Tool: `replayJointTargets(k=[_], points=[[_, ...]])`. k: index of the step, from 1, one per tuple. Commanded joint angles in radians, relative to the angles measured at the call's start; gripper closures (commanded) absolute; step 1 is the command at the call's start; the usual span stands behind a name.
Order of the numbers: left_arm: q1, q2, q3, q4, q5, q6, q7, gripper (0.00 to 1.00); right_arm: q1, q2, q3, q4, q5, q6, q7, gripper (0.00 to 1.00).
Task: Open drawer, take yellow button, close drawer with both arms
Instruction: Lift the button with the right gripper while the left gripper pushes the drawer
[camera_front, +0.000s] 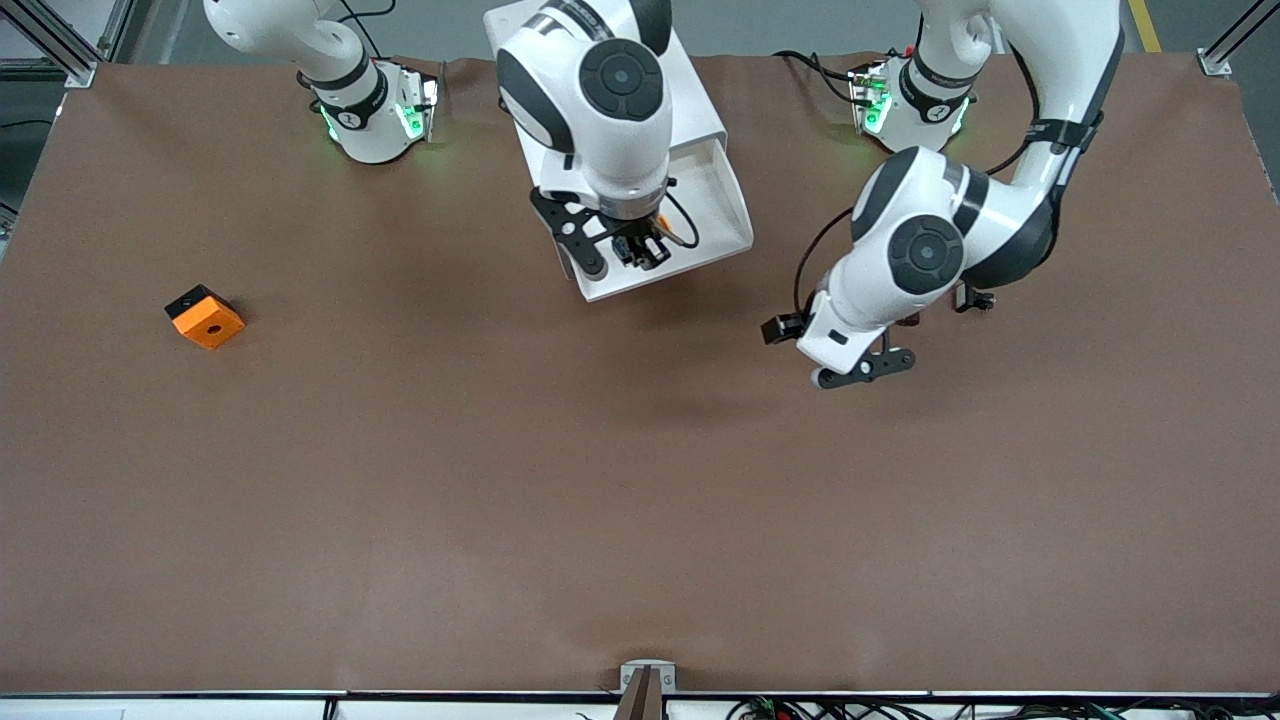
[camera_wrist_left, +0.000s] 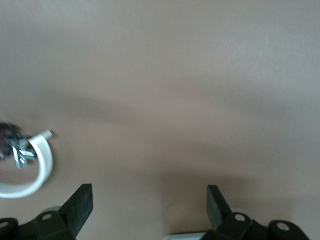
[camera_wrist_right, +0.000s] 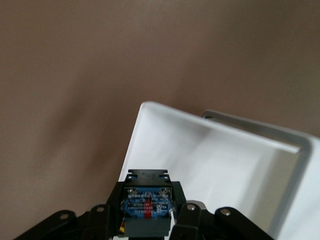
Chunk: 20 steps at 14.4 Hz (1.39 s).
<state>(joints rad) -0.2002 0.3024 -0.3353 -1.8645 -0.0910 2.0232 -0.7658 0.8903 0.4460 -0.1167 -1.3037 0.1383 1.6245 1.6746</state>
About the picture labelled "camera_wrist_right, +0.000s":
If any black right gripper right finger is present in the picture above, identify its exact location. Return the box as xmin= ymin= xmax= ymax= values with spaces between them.
xmin=168 ymin=181 xmax=273 ymax=240

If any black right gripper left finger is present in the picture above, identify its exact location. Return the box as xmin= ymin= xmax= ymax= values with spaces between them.
xmin=12 ymin=181 xmax=126 ymax=240

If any white plastic drawer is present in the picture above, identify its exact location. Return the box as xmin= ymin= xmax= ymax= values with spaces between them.
xmin=121 ymin=100 xmax=314 ymax=240

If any yellow mushroom push button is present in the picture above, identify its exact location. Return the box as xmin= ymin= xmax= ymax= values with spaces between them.
xmin=119 ymin=169 xmax=176 ymax=238

